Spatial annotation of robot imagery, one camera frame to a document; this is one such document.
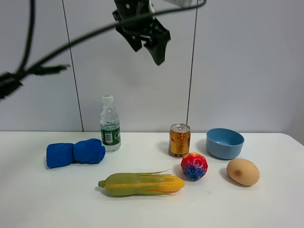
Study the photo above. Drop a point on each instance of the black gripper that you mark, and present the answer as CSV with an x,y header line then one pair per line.
x,y
158,36

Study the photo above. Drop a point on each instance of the gold red drink can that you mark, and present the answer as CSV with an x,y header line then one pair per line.
x,y
179,140

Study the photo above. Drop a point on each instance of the tan egg-shaped potato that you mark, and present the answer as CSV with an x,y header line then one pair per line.
x,y
243,172

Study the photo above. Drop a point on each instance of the blue rolled cloth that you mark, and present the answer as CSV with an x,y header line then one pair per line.
x,y
84,152

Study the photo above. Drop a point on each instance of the clear water bottle green label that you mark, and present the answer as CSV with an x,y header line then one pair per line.
x,y
110,125

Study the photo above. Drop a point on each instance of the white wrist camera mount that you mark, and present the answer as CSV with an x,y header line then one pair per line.
x,y
179,3

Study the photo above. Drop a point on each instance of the rainbow speckled faceted ball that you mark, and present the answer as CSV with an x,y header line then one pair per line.
x,y
194,166

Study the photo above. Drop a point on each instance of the blue plastic bowl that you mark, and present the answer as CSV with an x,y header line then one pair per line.
x,y
224,143

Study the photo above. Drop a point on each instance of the yellow toy corn cob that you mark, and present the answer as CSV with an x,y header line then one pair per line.
x,y
141,183

